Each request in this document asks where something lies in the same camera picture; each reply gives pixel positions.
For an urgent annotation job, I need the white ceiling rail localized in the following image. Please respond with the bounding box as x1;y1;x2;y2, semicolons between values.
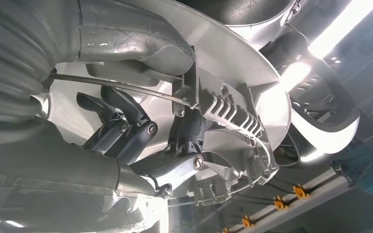
228;167;351;233

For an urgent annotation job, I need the long ceiling light strip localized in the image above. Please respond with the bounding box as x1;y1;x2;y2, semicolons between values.
278;0;373;92

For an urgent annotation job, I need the blue metal frame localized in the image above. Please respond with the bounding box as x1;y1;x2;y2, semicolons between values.
332;141;373;196

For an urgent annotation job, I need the black white robot torso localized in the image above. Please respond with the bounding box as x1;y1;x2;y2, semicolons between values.
260;29;361;168

